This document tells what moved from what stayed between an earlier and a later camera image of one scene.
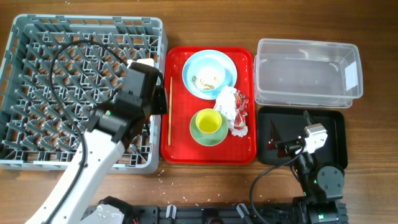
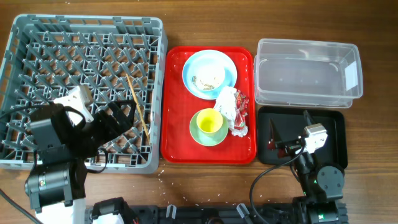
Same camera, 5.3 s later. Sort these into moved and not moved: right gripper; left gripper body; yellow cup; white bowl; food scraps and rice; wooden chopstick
Moved: left gripper body; wooden chopstick
Not moved: right gripper; white bowl; food scraps and rice; yellow cup
